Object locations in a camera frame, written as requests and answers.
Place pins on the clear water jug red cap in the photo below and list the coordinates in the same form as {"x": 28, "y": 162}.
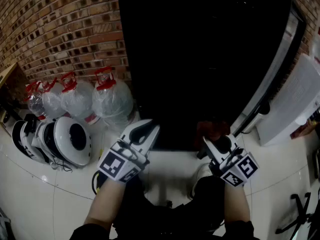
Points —
{"x": 35, "y": 104}

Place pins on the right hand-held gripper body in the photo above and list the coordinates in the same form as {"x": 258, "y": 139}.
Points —
{"x": 237, "y": 171}

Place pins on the person's right forearm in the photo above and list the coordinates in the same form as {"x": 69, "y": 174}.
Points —
{"x": 236, "y": 204}

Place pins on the person's white shoe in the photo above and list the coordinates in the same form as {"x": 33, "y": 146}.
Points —
{"x": 202, "y": 171}

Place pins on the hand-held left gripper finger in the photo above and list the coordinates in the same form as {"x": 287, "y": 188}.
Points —
{"x": 127, "y": 134}
{"x": 150, "y": 141}

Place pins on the inverted dispenser water bottle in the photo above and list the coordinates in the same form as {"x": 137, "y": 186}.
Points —
{"x": 316, "y": 49}

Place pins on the white water dispenser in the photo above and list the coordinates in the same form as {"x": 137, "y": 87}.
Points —
{"x": 287, "y": 104}

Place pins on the black office chair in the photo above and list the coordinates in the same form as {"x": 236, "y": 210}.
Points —
{"x": 303, "y": 209}

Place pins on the person's left forearm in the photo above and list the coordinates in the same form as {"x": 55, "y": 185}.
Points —
{"x": 105, "y": 204}

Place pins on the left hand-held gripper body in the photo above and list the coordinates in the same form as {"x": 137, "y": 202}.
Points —
{"x": 117, "y": 164}

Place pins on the reddish brown box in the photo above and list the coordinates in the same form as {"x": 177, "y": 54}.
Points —
{"x": 301, "y": 131}

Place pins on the dark red cleaning cloth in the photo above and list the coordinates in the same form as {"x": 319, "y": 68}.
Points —
{"x": 212, "y": 130}

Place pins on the person's black clothing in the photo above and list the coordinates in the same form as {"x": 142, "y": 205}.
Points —
{"x": 162, "y": 221}

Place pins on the black refrigerator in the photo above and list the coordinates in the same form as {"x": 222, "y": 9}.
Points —
{"x": 187, "y": 59}

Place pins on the wooden table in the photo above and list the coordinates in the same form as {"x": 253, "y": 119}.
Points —
{"x": 7, "y": 74}

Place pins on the black metal cart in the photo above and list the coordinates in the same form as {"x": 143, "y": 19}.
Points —
{"x": 317, "y": 164}

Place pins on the white round device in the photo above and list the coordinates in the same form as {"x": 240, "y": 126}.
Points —
{"x": 22, "y": 141}
{"x": 62, "y": 144}

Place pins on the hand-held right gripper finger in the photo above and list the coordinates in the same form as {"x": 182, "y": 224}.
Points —
{"x": 212, "y": 154}
{"x": 234, "y": 145}

